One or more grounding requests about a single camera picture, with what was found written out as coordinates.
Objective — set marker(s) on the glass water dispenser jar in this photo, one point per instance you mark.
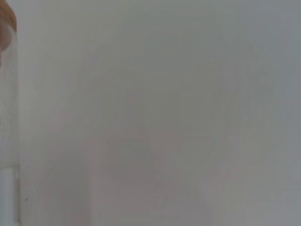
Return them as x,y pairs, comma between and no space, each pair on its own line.
9,94

